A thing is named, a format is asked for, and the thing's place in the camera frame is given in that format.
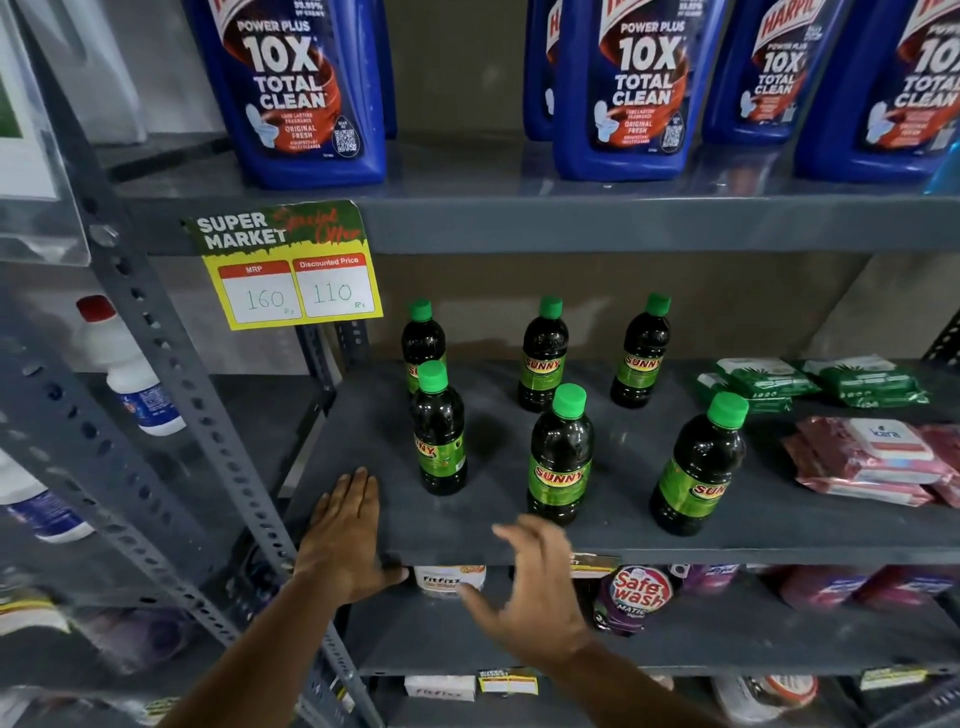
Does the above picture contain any grey metal shelf rack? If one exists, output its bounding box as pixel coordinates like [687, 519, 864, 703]
[0, 0, 385, 728]
[97, 133, 960, 728]

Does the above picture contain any person's left forearm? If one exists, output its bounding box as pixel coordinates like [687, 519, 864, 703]
[156, 576, 355, 728]

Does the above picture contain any white bottle with red label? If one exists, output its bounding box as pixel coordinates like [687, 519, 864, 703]
[711, 674, 820, 726]

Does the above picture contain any person's right hand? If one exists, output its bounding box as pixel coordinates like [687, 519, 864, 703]
[456, 513, 595, 669]

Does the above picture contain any group of dark green-capped bottles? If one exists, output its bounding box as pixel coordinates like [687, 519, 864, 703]
[399, 292, 750, 538]

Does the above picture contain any green wipes packet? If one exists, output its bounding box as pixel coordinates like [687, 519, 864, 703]
[801, 354, 932, 410]
[693, 372, 794, 416]
[714, 357, 823, 399]

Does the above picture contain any white bottle with blue label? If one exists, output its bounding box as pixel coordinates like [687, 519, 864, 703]
[0, 448, 96, 546]

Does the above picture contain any pink refill pouch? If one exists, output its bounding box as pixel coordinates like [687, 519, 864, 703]
[774, 565, 873, 612]
[677, 564, 741, 599]
[855, 566, 960, 610]

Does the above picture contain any pink wipes packet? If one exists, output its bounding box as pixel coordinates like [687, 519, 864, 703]
[780, 433, 937, 509]
[918, 423, 960, 511]
[795, 416, 955, 486]

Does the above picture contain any clear plastic sign holder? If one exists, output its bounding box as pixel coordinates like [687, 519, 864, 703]
[0, 0, 93, 269]

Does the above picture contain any white bottle with red cap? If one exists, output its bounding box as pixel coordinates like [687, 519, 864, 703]
[75, 294, 188, 438]

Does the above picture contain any small white box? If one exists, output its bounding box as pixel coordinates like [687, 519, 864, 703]
[403, 675, 478, 704]
[413, 564, 488, 599]

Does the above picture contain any yellow shelf price tag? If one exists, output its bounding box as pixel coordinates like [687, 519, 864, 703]
[477, 669, 540, 697]
[858, 665, 930, 692]

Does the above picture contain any row of blue cleaner bottles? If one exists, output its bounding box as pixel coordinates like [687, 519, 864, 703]
[182, 0, 960, 191]

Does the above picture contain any person's left hand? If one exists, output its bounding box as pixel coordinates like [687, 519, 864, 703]
[294, 467, 411, 609]

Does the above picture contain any green and yellow price sign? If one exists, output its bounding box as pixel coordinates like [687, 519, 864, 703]
[183, 199, 384, 332]

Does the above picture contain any pink plastic packet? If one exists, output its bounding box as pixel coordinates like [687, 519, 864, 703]
[73, 606, 192, 676]

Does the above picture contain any purple detergent pouch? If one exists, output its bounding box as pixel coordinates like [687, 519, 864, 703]
[591, 564, 678, 638]

